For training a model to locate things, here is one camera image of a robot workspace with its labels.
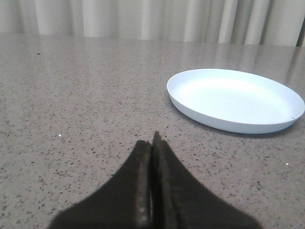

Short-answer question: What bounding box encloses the white pleated curtain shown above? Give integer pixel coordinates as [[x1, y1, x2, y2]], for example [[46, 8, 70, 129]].
[[0, 0, 305, 46]]

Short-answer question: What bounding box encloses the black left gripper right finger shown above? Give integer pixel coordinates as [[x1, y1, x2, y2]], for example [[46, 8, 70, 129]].
[[152, 132, 261, 229]]

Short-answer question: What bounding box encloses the light blue round plate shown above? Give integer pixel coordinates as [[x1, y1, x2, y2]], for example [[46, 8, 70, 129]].
[[167, 69, 305, 134]]

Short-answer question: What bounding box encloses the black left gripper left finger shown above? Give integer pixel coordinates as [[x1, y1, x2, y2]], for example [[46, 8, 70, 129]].
[[49, 140, 151, 229]]

